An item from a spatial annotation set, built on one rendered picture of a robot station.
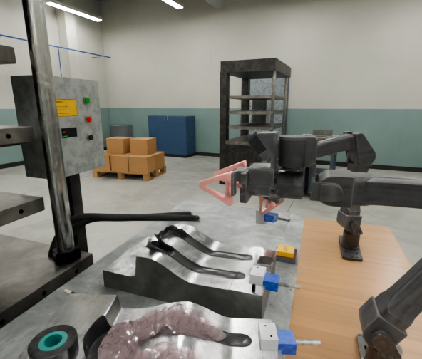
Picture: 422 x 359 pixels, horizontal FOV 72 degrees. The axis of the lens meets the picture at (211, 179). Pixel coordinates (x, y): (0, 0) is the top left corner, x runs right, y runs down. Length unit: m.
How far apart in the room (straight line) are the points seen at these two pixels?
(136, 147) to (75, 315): 5.16
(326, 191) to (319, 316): 0.45
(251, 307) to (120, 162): 5.11
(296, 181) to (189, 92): 7.78
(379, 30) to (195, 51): 4.19
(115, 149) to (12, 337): 5.24
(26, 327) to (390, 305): 0.86
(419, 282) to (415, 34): 6.95
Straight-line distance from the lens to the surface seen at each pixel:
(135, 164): 5.59
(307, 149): 0.58
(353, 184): 0.58
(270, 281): 0.83
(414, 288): 0.69
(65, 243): 1.23
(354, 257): 1.24
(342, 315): 0.95
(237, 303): 0.84
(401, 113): 7.35
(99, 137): 1.48
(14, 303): 1.11
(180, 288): 0.88
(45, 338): 0.68
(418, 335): 0.98
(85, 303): 0.79
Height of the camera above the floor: 1.36
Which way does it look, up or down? 14 degrees down
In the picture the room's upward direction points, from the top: straight up
